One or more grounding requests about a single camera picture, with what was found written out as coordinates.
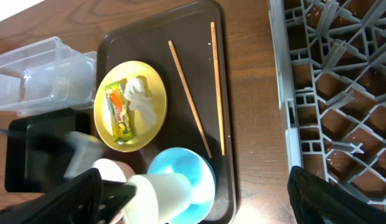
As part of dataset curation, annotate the green snack wrapper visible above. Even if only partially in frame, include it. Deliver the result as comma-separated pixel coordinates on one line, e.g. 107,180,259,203
105,82,133,145

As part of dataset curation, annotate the right wooden chopstick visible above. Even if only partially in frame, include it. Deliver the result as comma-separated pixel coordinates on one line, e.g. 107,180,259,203
210,22,225,156

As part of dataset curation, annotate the left wooden chopstick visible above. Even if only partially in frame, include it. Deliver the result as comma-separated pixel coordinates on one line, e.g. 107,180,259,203
168,40,212,159

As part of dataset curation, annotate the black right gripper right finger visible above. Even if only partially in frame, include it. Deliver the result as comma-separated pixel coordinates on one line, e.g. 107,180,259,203
287,166,386,224

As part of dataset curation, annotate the wooden chopstick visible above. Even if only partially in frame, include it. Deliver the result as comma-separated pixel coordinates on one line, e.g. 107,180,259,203
210,22,225,156
168,40,212,159

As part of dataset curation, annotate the white cup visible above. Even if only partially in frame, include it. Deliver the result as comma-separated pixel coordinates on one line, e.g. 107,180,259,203
123,173,192,224

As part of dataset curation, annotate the dark brown serving tray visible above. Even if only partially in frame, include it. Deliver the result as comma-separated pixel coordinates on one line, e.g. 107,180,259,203
97,1,237,223

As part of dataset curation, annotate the grey dishwasher rack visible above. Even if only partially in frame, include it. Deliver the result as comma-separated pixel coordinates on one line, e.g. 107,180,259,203
268,0,386,213

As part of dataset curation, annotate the light blue bowl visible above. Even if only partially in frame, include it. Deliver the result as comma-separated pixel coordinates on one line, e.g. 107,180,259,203
148,147,216,224

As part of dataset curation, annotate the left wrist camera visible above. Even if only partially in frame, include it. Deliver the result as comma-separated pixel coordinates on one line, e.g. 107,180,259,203
64,131,105,179

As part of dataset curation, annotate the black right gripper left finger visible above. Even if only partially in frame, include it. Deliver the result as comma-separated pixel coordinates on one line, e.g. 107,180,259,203
0,168,136,224

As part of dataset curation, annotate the clear plastic waste bin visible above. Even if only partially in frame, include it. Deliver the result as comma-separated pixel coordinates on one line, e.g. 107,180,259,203
0,37,97,117

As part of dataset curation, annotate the black waste tray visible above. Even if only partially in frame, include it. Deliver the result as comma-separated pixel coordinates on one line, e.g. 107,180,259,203
4,108,91,193

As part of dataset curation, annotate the yellow plate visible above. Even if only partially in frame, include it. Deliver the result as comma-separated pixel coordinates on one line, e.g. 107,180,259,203
93,60,167,152

